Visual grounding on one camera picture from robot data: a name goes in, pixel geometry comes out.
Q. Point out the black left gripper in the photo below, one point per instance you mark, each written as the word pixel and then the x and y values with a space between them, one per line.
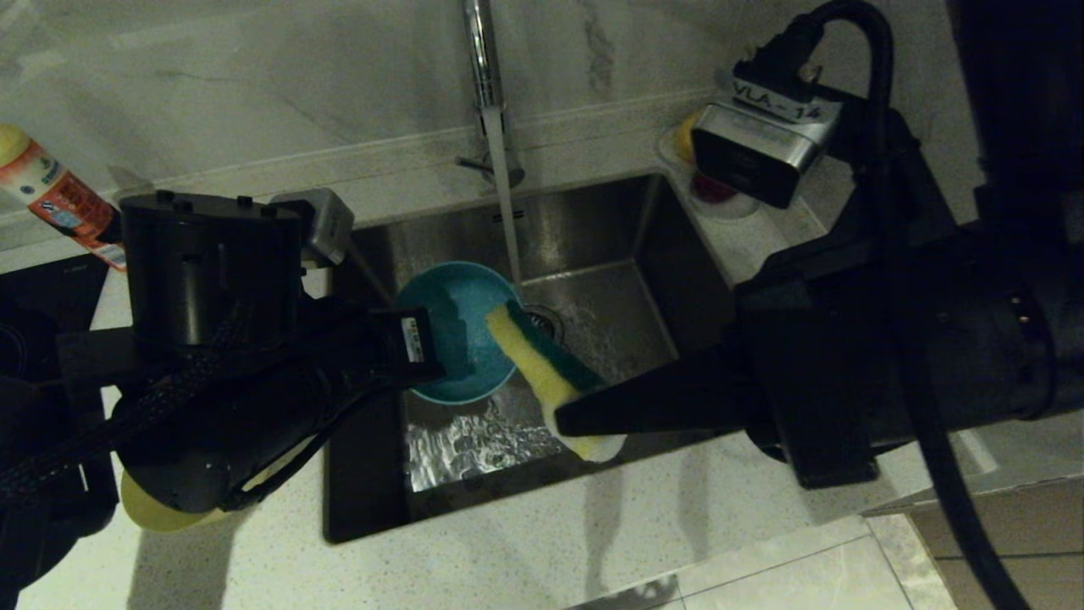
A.
pixel 347 364

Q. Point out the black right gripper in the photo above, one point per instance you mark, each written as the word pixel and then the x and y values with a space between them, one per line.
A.
pixel 804 381

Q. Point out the blue plastic bowl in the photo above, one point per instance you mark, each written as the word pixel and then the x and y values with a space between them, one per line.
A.
pixel 461 339

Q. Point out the green and yellow sponge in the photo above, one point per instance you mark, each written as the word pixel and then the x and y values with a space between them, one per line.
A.
pixel 542 364

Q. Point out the chrome kitchen faucet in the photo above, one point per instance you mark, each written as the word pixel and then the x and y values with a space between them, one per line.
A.
pixel 481 59

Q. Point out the orange label detergent bottle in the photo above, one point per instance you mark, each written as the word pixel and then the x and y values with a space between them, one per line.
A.
pixel 55 199

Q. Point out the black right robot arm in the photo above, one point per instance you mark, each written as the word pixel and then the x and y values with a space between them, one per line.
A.
pixel 991 339

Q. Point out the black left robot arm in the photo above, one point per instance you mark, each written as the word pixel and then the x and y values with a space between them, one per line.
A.
pixel 203 280

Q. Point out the metal sink drain strainer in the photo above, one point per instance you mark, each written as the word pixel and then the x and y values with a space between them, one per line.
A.
pixel 549 322

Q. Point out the stainless steel sink basin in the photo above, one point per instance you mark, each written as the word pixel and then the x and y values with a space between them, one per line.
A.
pixel 610 237

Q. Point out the running tap water stream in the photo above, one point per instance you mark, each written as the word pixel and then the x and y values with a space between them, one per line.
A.
pixel 504 195

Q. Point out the small white dish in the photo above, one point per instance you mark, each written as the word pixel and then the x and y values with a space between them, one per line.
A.
pixel 745 207

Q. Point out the dark red apple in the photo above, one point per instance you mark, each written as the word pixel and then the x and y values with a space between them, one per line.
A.
pixel 714 188

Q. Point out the yellow pear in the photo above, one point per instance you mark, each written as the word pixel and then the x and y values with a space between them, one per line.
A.
pixel 684 140

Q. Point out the yellow plastic bowl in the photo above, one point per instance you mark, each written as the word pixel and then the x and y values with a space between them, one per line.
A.
pixel 152 512

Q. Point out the black induction cooktop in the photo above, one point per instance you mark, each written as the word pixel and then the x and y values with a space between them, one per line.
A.
pixel 51 284

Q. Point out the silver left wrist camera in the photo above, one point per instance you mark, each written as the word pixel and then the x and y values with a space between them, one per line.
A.
pixel 326 224

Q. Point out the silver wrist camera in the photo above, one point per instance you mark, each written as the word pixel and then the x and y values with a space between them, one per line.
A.
pixel 754 152
pixel 326 224

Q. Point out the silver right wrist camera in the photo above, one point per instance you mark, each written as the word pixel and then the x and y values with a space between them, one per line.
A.
pixel 754 152

